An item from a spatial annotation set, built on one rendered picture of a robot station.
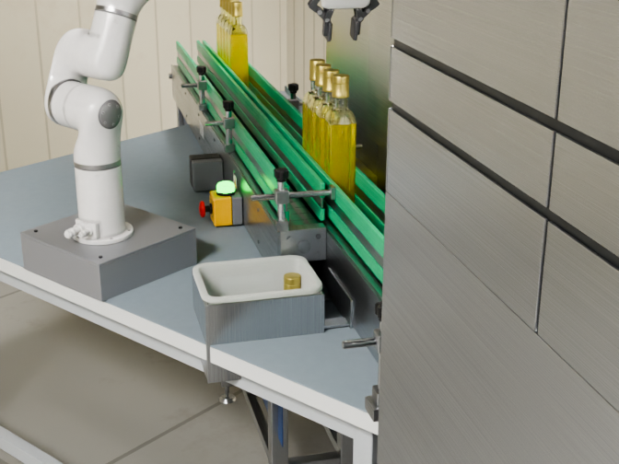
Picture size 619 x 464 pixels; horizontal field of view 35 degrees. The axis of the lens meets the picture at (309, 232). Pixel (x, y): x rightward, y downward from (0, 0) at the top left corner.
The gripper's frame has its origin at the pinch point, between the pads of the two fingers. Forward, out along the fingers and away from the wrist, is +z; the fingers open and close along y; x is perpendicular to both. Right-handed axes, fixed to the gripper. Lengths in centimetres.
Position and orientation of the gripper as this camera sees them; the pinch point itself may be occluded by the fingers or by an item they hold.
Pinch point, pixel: (341, 29)
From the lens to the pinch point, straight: 200.6
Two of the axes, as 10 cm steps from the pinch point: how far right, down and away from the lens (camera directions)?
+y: -9.7, 0.8, -2.3
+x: 2.4, 5.8, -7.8
